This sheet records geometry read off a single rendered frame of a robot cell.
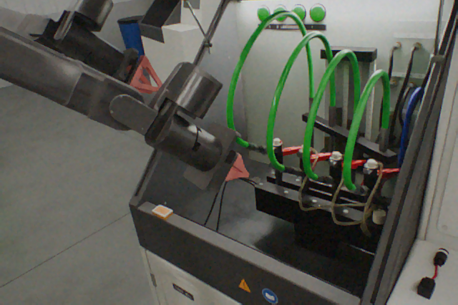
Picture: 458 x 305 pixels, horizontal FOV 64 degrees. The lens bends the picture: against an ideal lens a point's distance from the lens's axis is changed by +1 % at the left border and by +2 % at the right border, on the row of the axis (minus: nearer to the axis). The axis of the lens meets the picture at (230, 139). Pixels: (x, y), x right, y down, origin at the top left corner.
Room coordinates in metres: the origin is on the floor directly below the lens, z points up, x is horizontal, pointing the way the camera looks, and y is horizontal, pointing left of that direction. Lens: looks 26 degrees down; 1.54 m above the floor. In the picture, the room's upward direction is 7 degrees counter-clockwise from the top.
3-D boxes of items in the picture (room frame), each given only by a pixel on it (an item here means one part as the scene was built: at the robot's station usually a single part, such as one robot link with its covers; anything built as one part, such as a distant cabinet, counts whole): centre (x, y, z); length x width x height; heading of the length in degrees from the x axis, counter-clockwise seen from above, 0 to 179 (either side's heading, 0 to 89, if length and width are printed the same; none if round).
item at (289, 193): (0.76, -0.21, 0.91); 0.34 x 0.10 x 0.15; 49
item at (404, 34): (0.88, -0.47, 1.20); 0.13 x 0.03 x 0.31; 49
